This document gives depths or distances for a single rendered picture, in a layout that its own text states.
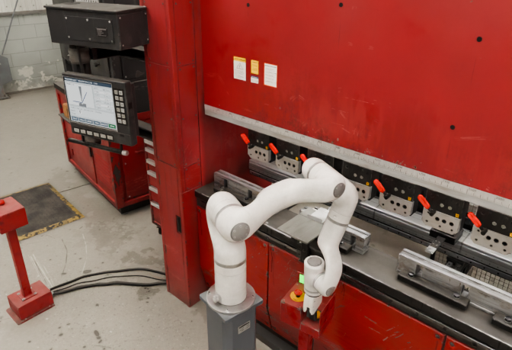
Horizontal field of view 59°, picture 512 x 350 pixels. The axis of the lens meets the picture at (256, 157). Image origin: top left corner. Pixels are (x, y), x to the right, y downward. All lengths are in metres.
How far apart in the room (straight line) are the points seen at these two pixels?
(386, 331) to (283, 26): 1.49
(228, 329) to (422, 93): 1.16
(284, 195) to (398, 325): 0.93
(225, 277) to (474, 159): 1.02
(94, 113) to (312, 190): 1.46
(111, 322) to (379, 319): 1.78
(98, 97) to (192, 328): 1.56
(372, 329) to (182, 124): 1.46
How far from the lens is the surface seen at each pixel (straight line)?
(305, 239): 2.16
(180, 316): 3.24
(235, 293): 1.75
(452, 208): 1.98
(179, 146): 2.64
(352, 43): 1.98
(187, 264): 3.05
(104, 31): 2.50
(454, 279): 2.15
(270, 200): 1.60
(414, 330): 2.24
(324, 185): 1.63
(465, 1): 1.79
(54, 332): 3.36
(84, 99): 2.70
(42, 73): 8.73
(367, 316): 2.34
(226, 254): 1.65
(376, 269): 2.25
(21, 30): 8.56
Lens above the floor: 2.23
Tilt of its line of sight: 25 degrees down
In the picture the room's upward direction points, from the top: straight up
